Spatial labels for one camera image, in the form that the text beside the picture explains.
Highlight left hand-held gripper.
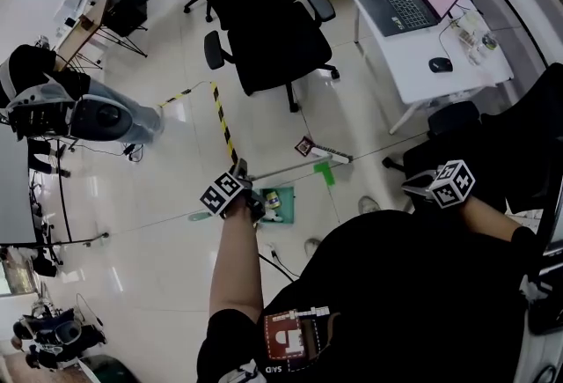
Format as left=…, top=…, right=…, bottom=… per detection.
left=200, top=158, right=267, bottom=225

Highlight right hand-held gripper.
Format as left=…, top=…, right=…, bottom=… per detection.
left=401, top=159, right=477, bottom=210

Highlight green dustpan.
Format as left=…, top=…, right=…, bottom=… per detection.
left=187, top=186, right=296, bottom=225

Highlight red-brown trash wrapper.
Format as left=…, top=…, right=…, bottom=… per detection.
left=294, top=135, right=315, bottom=158

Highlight white broom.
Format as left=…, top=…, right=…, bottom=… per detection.
left=251, top=144, right=354, bottom=180

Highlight person's right forearm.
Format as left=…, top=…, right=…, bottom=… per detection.
left=460, top=195, right=527, bottom=244

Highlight person's left forearm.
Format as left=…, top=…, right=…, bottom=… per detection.
left=208, top=195, right=266, bottom=323

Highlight long yellow-black floor tape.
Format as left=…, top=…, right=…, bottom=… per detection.
left=209, top=81, right=239, bottom=166

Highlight green floor tape mark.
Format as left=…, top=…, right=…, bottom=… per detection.
left=312, top=161, right=337, bottom=188

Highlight short yellow-black floor tape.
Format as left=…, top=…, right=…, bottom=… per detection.
left=157, top=80, right=208, bottom=108

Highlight white desk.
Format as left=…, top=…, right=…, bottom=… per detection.
left=330, top=0, right=515, bottom=136

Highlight black computer mouse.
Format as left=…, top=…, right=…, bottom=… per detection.
left=428, top=56, right=455, bottom=75

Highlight person's black shirt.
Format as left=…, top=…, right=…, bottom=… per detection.
left=196, top=209, right=545, bottom=383

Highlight small bottles on desk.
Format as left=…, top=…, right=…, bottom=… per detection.
left=455, top=13, right=500, bottom=66

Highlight grey-black headset device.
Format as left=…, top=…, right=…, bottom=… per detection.
left=69, top=93, right=134, bottom=141

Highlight black box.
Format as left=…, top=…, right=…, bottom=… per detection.
left=104, top=0, right=150, bottom=38

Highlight wooden side table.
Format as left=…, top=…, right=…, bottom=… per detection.
left=53, top=0, right=149, bottom=70

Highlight grey table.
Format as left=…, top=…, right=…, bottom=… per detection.
left=0, top=123, right=39, bottom=247

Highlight black equipment cluster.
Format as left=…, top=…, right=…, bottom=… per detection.
left=11, top=292, right=109, bottom=372

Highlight black cable with white plug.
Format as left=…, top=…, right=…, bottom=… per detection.
left=258, top=241, right=302, bottom=282

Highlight black mouse cable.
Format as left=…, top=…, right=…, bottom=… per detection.
left=437, top=4, right=472, bottom=61

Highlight black floor cable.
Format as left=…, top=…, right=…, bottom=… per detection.
left=26, top=137, right=111, bottom=248

